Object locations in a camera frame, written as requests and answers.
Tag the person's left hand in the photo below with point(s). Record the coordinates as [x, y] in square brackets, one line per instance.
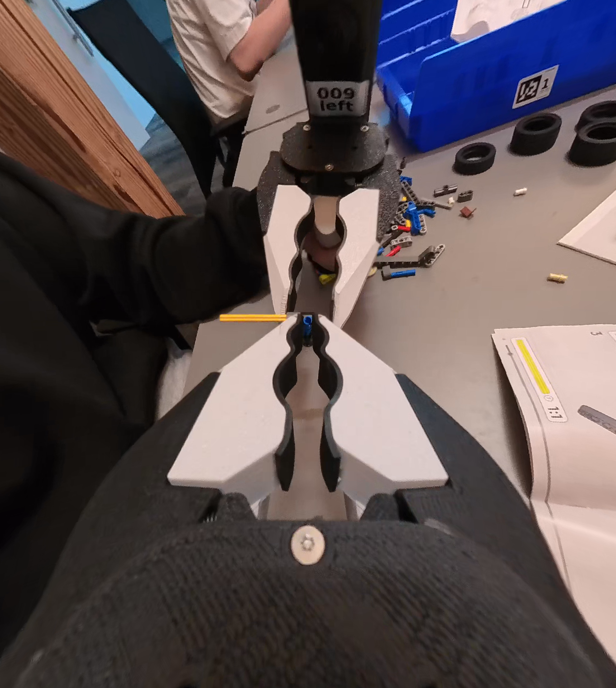
[321, 255]

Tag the black rubber tire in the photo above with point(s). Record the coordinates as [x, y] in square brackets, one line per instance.
[601, 145]
[534, 134]
[474, 158]
[606, 112]

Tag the lego instruction booklet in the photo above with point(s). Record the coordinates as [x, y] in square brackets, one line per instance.
[598, 457]

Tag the white printed paper sheet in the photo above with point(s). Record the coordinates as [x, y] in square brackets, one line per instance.
[614, 220]

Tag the blue lego pin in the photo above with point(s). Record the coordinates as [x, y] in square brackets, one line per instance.
[307, 325]

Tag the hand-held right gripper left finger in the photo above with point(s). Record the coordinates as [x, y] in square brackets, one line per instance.
[232, 419]

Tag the pile of lego pieces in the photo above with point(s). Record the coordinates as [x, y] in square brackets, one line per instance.
[410, 215]

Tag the black chair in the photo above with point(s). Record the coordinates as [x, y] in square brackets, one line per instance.
[152, 80]

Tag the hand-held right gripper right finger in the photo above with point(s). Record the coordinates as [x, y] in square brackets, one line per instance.
[383, 424]

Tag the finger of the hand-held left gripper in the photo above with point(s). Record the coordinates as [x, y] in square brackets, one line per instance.
[364, 236]
[281, 231]

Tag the wooden cabinet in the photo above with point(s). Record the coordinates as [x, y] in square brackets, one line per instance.
[44, 107]

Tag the small yellow lego piece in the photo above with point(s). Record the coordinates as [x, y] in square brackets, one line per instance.
[557, 278]

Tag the blue plastic bin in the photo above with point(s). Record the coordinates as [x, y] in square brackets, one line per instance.
[469, 70]

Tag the yellow lego axle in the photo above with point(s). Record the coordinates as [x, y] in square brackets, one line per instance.
[251, 317]

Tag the person's black clothing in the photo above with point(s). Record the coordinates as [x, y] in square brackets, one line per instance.
[28, 403]

